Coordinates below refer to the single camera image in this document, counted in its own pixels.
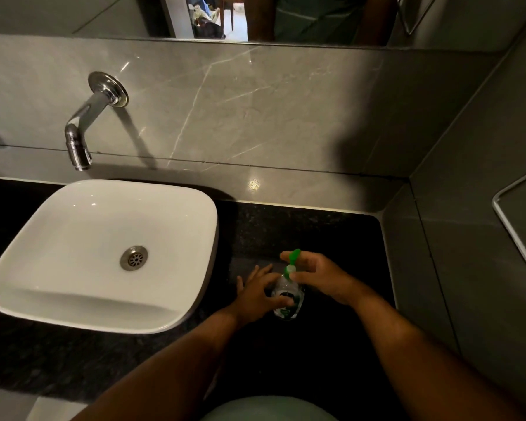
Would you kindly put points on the person's left forearm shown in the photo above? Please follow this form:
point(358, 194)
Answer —
point(175, 368)

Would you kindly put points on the white ceramic sink basin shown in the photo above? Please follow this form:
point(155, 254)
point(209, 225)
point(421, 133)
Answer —
point(83, 241)

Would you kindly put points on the chrome sink drain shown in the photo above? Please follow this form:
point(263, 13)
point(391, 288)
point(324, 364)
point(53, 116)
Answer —
point(134, 258)

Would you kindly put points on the person's left hand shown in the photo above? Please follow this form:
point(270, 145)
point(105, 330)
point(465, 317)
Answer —
point(252, 300)

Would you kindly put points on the person's left little finger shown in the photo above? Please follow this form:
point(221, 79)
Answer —
point(240, 284)

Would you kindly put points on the metal framed wall panel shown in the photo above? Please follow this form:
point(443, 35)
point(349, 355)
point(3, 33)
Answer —
point(513, 227)

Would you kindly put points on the person's right hand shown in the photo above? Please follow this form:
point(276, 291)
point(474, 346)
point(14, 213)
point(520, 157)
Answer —
point(328, 278)

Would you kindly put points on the person's left thumb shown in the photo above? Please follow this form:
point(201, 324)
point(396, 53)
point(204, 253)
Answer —
point(282, 302)

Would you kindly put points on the person's right thumb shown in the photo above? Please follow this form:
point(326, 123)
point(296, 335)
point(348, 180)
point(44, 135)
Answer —
point(301, 277)

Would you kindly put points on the person's left middle finger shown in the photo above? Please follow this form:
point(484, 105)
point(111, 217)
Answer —
point(264, 270)

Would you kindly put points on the person's right forearm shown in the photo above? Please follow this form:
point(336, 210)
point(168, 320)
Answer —
point(421, 363)

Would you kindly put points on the chrome wall faucet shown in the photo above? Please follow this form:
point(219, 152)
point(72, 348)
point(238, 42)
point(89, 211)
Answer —
point(92, 111)

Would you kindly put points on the wall mirror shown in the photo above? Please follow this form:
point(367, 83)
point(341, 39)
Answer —
point(114, 15)

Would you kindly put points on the person's green shirt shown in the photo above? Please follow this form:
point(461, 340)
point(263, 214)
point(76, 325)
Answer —
point(267, 409)

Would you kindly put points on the clear green pump soap bottle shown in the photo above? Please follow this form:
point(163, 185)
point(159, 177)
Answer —
point(285, 291)

